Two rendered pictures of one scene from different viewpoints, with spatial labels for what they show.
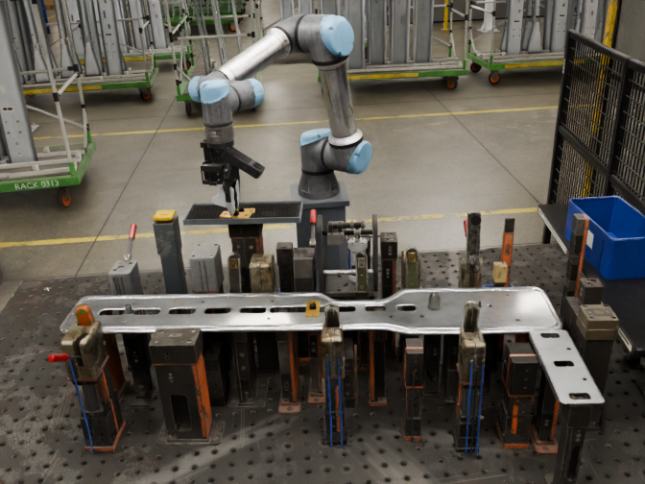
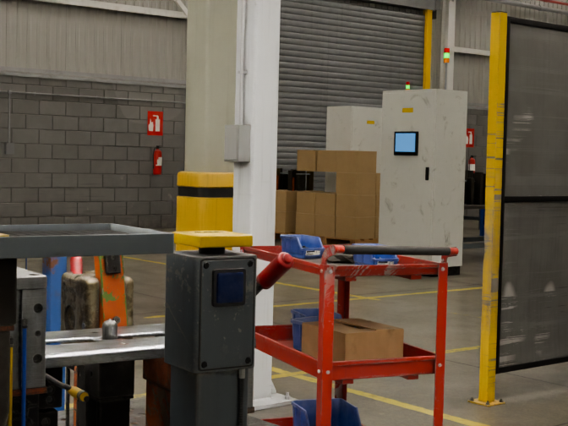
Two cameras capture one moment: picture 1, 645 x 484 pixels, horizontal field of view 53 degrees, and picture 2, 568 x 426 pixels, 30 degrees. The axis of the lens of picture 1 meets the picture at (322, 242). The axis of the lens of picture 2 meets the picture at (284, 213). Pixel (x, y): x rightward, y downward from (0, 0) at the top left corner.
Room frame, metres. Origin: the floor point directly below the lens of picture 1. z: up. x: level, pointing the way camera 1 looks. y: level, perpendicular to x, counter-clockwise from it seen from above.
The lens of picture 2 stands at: (2.81, -0.06, 1.24)
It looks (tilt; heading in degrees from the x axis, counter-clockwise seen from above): 3 degrees down; 144
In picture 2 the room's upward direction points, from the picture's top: 1 degrees clockwise
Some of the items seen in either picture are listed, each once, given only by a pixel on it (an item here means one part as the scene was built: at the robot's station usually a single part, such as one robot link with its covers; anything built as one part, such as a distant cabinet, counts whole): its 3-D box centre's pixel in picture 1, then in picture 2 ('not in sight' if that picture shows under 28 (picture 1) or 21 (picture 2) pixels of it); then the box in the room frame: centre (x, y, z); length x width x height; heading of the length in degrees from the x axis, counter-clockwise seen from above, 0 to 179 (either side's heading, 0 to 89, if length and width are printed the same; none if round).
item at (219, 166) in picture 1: (220, 161); not in sight; (1.67, 0.27, 1.41); 0.09 x 0.08 x 0.12; 76
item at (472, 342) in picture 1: (467, 391); not in sight; (1.33, -0.36, 0.87); 0.12 x 0.09 x 0.35; 177
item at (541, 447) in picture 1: (549, 397); not in sight; (1.33, -0.57, 0.84); 0.11 x 0.06 x 0.29; 177
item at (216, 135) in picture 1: (219, 133); not in sight; (1.66, 0.26, 1.49); 0.08 x 0.08 x 0.05
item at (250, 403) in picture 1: (244, 354); not in sight; (1.57, 0.25, 0.84); 0.13 x 0.11 x 0.29; 177
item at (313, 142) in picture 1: (318, 148); not in sight; (2.20, 0.00, 1.27); 0.13 x 0.12 x 0.14; 52
